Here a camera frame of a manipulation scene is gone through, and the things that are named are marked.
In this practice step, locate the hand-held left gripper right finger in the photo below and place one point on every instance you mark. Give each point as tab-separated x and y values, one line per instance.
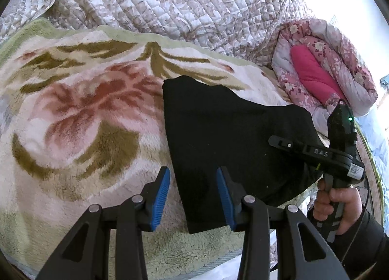
225	198

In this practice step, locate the pink cushion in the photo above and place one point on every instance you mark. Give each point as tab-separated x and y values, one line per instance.
310	70

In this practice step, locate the person's right hand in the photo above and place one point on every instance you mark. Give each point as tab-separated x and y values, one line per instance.
346	204

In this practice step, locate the quilted beige bedspread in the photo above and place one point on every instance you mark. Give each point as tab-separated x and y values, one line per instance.
182	0

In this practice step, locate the floral fleece blanket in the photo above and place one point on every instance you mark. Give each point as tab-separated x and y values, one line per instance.
76	116

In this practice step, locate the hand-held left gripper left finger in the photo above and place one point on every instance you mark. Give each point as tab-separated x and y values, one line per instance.
159	201

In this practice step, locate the black pants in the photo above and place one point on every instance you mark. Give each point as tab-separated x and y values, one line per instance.
218	131

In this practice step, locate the light blue sheet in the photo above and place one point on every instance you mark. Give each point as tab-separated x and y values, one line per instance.
378	137

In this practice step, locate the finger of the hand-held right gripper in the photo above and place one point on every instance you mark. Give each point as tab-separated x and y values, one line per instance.
285	144

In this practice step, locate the pink floral quilt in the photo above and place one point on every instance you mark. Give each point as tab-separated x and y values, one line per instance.
360	76

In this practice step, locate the person's right forearm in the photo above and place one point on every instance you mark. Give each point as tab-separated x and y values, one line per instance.
364	246

